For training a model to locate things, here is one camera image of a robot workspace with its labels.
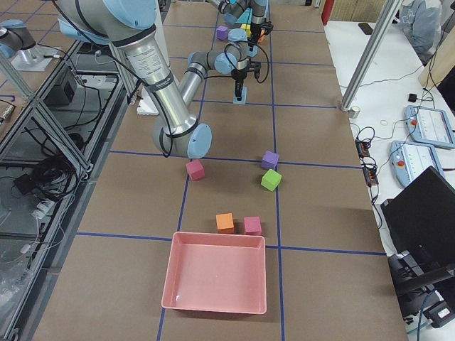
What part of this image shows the person in grey clothes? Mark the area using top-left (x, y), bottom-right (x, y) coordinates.
top-left (397, 0), bottom-right (442, 65)

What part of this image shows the magenta foam block by arm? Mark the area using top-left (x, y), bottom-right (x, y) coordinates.
top-left (186, 159), bottom-right (205, 181)

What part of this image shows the green foam block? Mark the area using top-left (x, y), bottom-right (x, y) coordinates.
top-left (261, 169), bottom-right (282, 192)

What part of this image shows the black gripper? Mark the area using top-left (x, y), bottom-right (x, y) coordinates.
top-left (230, 67), bottom-right (248, 99)
top-left (248, 21), bottom-right (273, 46)

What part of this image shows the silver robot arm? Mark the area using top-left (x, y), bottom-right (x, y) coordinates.
top-left (53, 1), bottom-right (249, 159)
top-left (208, 0), bottom-right (274, 57)

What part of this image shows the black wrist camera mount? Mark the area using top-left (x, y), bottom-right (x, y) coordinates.
top-left (247, 61), bottom-right (262, 81)

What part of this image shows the teach pendant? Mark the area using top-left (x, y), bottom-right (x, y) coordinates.
top-left (390, 141), bottom-right (445, 187)
top-left (405, 105), bottom-right (454, 149)

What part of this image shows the purple block near green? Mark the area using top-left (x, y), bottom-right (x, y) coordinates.
top-left (261, 151), bottom-right (279, 170)

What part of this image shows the lower teach pendant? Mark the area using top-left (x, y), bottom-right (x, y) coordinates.
top-left (390, 141), bottom-right (445, 187)

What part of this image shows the pink plastic tray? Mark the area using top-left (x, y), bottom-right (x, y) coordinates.
top-left (161, 232), bottom-right (267, 315)

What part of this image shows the black phone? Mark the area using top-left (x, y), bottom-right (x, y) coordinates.
top-left (358, 22), bottom-right (373, 36)

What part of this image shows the aluminium frame post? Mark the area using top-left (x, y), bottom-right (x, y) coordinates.
top-left (339, 0), bottom-right (402, 119)

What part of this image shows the upper teach pendant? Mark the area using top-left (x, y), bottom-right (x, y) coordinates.
top-left (405, 105), bottom-right (454, 149)

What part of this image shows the yellow foam block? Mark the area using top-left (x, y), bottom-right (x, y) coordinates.
top-left (240, 23), bottom-right (250, 32)

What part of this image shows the orange foam block near tray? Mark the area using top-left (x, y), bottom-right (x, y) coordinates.
top-left (215, 212), bottom-right (235, 234)

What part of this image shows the black laptop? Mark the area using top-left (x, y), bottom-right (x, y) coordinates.
top-left (381, 166), bottom-right (454, 265)

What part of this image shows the orange foam block far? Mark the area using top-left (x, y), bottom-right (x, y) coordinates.
top-left (257, 30), bottom-right (265, 44)

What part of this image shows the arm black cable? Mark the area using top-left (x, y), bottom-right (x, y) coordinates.
top-left (204, 41), bottom-right (271, 85)

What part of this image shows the teal plastic bin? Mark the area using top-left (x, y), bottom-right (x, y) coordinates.
top-left (235, 8), bottom-right (252, 25)

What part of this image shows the dark purple block far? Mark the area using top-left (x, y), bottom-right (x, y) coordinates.
top-left (215, 25), bottom-right (229, 40)

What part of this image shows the white pedestal column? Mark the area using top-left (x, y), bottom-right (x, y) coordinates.
top-left (133, 1), bottom-right (176, 115)

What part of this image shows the light blue block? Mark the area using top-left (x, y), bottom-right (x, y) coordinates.
top-left (232, 87), bottom-right (247, 104)
top-left (247, 45), bottom-right (258, 58)

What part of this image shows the magenta foam block near tray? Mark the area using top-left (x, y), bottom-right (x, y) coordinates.
top-left (244, 216), bottom-right (262, 236)

